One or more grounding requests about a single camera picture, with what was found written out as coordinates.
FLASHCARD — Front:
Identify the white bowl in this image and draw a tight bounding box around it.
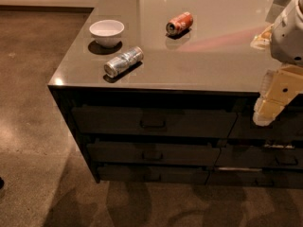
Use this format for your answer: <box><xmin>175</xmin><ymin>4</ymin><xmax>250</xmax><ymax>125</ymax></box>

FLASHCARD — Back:
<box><xmin>89</xmin><ymin>20</ymin><xmax>125</xmax><ymax>48</ymax></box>

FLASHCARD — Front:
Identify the silver soda can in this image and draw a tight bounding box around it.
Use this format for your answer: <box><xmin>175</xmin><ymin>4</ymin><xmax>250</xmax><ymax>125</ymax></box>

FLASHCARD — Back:
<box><xmin>104</xmin><ymin>46</ymin><xmax>144</xmax><ymax>79</ymax></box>

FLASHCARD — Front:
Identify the dark shoe tip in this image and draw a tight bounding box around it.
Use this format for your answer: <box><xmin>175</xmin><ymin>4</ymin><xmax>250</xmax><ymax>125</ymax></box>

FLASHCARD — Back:
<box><xmin>0</xmin><ymin>177</ymin><xmax>5</xmax><ymax>191</ymax></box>

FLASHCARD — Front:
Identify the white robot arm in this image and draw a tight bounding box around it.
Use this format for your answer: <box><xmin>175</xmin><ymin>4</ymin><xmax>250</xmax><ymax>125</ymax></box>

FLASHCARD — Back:
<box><xmin>250</xmin><ymin>0</ymin><xmax>303</xmax><ymax>127</ymax></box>

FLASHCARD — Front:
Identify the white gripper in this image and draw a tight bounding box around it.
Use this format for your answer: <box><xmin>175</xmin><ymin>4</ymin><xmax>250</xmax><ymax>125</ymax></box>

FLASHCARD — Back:
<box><xmin>253</xmin><ymin>64</ymin><xmax>303</xmax><ymax>127</ymax></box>

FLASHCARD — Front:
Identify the dark counter cabinet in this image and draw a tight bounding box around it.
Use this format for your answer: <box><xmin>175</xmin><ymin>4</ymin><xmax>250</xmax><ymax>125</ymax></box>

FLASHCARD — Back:
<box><xmin>48</xmin><ymin>0</ymin><xmax>303</xmax><ymax>181</ymax></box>

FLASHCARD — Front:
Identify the orange soda can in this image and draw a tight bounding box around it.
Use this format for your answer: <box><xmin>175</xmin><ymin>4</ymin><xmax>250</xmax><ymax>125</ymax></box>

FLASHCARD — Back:
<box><xmin>166</xmin><ymin>12</ymin><xmax>193</xmax><ymax>36</ymax></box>

